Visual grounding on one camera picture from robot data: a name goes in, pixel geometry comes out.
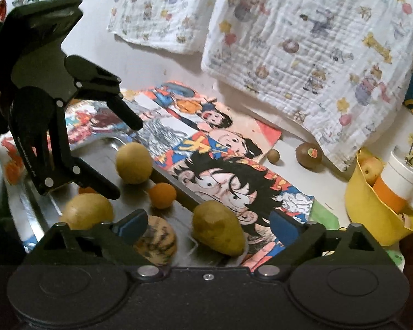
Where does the large white printed muslin cloth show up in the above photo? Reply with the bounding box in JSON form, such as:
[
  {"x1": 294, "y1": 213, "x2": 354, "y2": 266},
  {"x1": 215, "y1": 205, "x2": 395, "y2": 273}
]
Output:
[{"x1": 201, "y1": 0, "x2": 413, "y2": 171}]

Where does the yellow mango-like fruit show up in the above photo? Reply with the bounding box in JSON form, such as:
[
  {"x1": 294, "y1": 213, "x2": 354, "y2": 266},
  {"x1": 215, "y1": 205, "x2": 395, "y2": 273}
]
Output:
[{"x1": 59, "y1": 194, "x2": 115, "y2": 230}]

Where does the metal baking tray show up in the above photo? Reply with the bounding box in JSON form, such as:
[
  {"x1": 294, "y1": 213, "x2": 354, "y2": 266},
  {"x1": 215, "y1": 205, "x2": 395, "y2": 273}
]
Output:
[{"x1": 15, "y1": 133, "x2": 248, "y2": 269}]

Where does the yellow-green pear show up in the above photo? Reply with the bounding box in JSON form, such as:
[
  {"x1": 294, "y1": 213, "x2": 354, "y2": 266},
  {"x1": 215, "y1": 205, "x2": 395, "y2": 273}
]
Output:
[{"x1": 192, "y1": 200, "x2": 246, "y2": 257}]

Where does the round yellow lemon-like fruit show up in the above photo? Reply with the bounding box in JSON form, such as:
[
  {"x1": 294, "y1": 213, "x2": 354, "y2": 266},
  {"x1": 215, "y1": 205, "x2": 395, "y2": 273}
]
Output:
[{"x1": 115, "y1": 142, "x2": 153, "y2": 185}]

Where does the white and orange jar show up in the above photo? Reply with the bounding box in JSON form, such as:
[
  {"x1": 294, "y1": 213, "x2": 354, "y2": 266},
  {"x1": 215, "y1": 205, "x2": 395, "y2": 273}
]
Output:
[{"x1": 373, "y1": 146, "x2": 413, "y2": 214}]

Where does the small brown round fruit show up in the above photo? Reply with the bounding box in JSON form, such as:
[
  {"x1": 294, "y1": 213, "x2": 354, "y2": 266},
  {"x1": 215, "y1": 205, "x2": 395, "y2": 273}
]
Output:
[{"x1": 266, "y1": 149, "x2": 280, "y2": 164}]

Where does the red-yellow apple in bowl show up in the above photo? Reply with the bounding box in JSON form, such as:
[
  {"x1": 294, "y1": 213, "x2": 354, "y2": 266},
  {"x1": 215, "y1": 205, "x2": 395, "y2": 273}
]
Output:
[{"x1": 360, "y1": 156, "x2": 384, "y2": 186}]

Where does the yellow plastic bowl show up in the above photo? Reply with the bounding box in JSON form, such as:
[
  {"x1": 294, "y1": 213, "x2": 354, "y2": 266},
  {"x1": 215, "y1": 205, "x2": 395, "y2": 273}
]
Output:
[{"x1": 345, "y1": 147, "x2": 413, "y2": 247}]

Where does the colourful cartoon poster mat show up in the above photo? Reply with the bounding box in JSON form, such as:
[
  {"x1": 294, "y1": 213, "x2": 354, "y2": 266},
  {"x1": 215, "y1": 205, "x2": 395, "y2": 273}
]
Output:
[{"x1": 0, "y1": 81, "x2": 405, "y2": 273}]

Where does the brown kiwi with sticker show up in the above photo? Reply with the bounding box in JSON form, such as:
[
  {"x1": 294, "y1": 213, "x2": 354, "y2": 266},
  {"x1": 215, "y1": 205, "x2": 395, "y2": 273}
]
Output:
[{"x1": 295, "y1": 142, "x2": 323, "y2": 170}]

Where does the small orange tangerine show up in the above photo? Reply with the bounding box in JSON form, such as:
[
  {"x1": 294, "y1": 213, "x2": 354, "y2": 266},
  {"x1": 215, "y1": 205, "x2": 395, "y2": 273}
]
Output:
[
  {"x1": 148, "y1": 183, "x2": 177, "y2": 209},
  {"x1": 78, "y1": 186, "x2": 97, "y2": 194}
]

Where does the small white printed muslin cloth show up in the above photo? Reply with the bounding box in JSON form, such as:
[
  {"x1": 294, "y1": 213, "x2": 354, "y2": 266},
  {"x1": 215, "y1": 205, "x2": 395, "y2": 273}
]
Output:
[{"x1": 107, "y1": 0, "x2": 216, "y2": 54}]

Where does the striped pepino melon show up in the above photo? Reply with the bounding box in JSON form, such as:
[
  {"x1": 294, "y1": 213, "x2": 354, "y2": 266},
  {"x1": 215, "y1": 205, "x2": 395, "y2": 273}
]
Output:
[{"x1": 133, "y1": 215, "x2": 177, "y2": 266}]

